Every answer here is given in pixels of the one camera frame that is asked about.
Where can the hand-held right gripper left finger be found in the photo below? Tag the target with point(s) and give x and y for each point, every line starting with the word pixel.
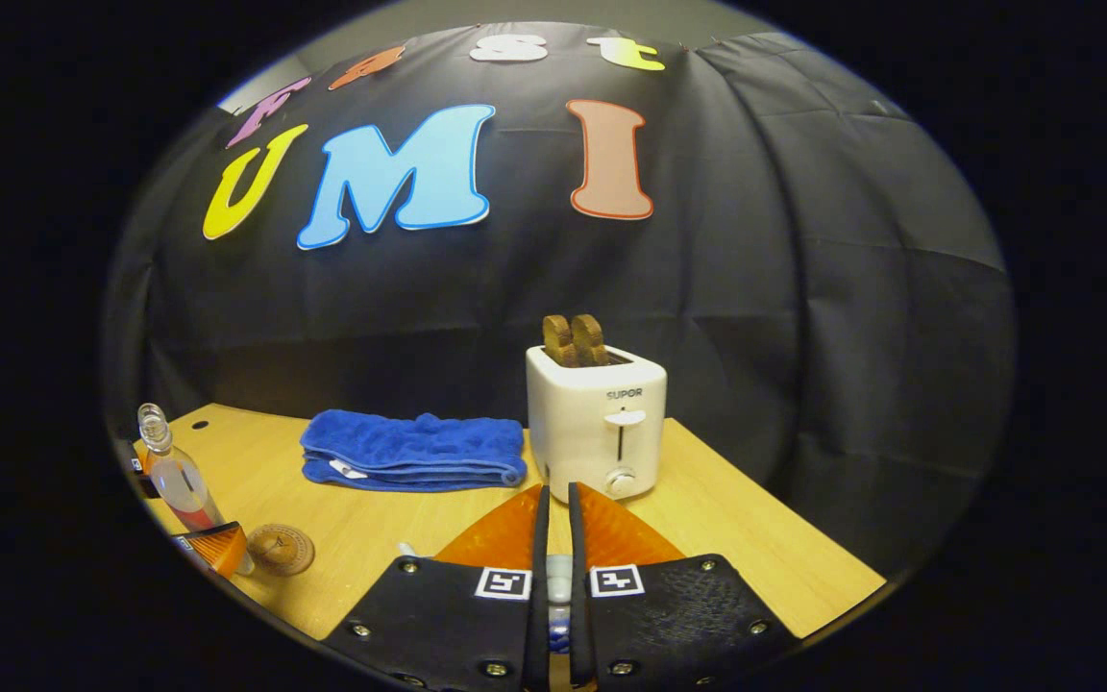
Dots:
pixel 541 538

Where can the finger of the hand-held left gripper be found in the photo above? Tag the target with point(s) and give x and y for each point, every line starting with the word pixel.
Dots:
pixel 217 550
pixel 140 479

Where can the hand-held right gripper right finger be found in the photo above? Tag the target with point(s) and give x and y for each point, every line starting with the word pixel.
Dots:
pixel 578 538

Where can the clear plastic water bottle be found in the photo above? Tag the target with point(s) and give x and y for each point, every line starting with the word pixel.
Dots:
pixel 179 481

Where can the white blue teacup lid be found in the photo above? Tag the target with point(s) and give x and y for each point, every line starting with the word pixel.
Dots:
pixel 559 577

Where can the round wooden coaster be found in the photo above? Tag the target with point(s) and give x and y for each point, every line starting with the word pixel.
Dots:
pixel 282 550

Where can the white toaster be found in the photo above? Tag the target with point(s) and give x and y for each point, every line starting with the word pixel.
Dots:
pixel 592 432

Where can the folded blue towel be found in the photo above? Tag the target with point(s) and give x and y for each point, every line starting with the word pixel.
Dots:
pixel 409 447

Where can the brown bread slice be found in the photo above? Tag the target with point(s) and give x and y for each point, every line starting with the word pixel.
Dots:
pixel 558 341
pixel 592 338

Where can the black backdrop cloth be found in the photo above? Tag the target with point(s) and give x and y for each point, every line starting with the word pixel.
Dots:
pixel 803 288

